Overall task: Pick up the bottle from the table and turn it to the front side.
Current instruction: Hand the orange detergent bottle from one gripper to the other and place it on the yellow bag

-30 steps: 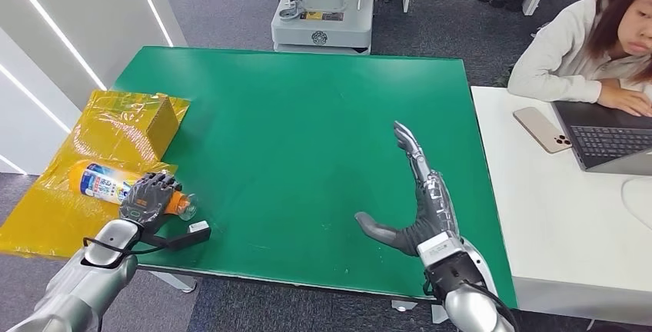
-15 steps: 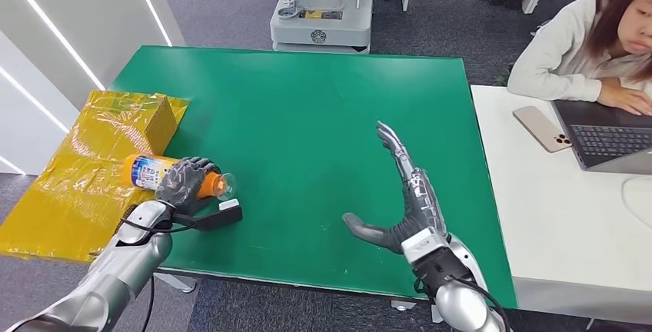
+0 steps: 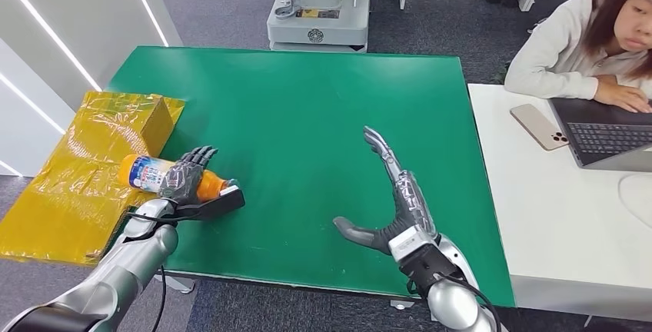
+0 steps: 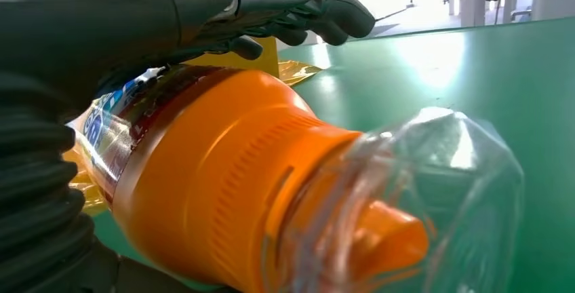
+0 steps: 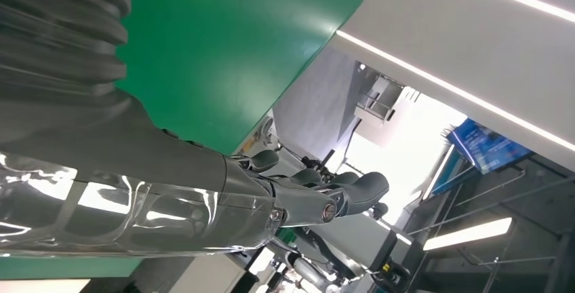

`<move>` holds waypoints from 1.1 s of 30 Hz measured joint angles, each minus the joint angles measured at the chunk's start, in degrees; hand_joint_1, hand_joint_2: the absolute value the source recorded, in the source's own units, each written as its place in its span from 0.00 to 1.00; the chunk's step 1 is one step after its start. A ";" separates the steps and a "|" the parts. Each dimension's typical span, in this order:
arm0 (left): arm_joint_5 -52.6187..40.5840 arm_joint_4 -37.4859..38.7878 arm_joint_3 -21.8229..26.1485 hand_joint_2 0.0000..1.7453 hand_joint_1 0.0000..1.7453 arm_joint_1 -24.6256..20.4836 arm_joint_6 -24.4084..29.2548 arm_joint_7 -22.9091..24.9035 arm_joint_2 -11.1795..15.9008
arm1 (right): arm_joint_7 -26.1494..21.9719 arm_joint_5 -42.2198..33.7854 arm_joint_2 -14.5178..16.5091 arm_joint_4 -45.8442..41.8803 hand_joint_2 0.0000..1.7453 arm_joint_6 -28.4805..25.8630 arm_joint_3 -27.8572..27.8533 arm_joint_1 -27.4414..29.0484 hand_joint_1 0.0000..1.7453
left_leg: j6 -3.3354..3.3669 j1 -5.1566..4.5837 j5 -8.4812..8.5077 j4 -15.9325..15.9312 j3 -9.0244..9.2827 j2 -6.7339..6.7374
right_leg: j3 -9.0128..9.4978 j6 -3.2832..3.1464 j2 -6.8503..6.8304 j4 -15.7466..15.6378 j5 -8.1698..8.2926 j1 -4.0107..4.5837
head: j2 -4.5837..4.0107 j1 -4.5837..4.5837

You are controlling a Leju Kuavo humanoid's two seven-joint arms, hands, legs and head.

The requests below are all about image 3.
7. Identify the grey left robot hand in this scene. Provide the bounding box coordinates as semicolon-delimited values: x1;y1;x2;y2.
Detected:
158;145;220;207

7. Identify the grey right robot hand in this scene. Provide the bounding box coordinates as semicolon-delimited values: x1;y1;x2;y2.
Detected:
333;125;439;257

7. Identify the orange plastic bottle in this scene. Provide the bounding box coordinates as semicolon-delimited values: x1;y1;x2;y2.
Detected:
117;154;239;204

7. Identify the yellow taped cardboard box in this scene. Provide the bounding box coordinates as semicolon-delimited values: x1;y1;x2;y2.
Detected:
0;90;186;267

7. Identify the green table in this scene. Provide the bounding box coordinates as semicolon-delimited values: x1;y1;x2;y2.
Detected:
104;45;517;309

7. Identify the white desk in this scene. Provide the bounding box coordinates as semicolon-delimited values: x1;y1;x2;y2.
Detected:
467;83;652;323

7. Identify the beige smartphone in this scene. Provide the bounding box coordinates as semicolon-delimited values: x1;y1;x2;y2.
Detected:
509;103;570;152

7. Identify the grey laptop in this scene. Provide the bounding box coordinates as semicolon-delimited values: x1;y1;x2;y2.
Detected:
547;97;652;174

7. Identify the grey wheeled machine base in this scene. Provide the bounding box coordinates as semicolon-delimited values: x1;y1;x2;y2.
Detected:
266;0;373;54

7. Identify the person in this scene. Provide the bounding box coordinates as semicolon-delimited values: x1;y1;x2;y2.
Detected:
504;0;652;115

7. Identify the round white object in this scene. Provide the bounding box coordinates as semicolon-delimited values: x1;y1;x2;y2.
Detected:
617;174;652;229

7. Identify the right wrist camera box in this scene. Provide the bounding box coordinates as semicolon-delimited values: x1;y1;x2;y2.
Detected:
388;224;435;264

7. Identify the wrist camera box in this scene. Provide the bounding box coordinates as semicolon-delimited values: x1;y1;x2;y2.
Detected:
388;224;435;264
173;186;247;222

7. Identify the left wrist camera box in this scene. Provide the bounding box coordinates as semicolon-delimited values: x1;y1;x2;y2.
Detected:
173;186;247;222

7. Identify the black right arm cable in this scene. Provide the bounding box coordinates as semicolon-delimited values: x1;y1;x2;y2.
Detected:
405;274;504;332

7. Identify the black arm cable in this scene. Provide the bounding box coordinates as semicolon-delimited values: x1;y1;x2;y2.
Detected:
125;211;179;332
405;274;504;332

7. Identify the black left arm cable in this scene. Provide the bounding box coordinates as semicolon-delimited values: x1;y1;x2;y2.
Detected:
125;211;179;332

